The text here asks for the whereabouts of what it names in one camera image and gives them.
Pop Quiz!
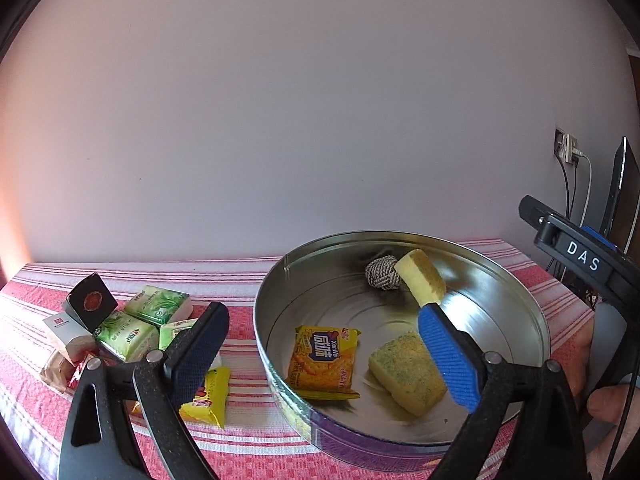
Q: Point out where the yellow snack packet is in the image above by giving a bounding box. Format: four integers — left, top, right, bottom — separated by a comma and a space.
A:
179, 366, 232, 429

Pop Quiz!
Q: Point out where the yellow cracker packet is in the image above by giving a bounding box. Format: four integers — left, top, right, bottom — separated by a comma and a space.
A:
286, 325, 362, 401

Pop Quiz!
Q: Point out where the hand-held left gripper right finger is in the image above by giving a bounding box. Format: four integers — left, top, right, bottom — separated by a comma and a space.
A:
418, 303, 586, 480

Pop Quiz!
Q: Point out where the white box with red mark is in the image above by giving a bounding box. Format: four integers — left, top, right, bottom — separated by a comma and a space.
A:
41, 312, 93, 356

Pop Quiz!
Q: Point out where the person's right hand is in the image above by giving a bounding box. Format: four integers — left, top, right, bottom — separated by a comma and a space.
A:
570, 317, 640, 467

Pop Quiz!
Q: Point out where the black box with red emblem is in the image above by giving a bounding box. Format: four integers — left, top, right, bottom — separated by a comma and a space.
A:
63, 273, 120, 333

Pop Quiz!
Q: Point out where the thin black cable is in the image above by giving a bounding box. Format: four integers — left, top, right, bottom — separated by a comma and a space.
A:
602, 374, 640, 480

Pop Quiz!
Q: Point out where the grey rope knot ball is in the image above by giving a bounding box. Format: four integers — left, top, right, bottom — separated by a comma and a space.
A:
364, 256, 402, 291

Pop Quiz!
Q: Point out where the plain yellow sponge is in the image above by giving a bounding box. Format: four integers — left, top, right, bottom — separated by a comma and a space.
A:
395, 249, 447, 307

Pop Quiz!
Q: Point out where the round metal tin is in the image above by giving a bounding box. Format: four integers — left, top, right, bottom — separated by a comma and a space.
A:
253, 231, 551, 461

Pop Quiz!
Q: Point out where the black monitor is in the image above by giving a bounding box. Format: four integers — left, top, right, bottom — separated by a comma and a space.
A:
602, 136, 640, 257

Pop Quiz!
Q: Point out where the green speckled yellow sponge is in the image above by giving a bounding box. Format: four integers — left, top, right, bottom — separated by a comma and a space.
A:
369, 331, 448, 417

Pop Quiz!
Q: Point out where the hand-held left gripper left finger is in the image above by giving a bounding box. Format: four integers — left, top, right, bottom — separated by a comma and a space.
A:
57, 301, 231, 480

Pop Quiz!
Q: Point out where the brown floral snack packet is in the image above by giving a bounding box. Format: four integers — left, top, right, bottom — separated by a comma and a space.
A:
40, 334, 101, 393

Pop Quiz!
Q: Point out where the white charger cable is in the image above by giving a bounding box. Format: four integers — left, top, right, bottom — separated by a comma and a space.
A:
574, 150, 595, 227

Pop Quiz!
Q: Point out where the black power cable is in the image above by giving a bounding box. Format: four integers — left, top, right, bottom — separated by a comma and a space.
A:
556, 152, 573, 223
574, 157, 585, 223

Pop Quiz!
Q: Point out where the green tissue pack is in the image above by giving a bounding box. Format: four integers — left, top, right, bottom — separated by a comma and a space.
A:
93, 311, 161, 363
159, 318, 201, 352
124, 285, 194, 327

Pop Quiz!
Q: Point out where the white wall outlet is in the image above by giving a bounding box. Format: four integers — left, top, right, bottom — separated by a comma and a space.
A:
554, 128, 581, 165

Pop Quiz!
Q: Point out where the red striped tablecloth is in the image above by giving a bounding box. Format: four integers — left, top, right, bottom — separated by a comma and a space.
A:
0, 240, 596, 480

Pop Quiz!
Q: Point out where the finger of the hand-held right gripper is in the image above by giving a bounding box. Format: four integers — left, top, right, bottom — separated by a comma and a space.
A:
518, 195, 556, 234
581, 225, 617, 252

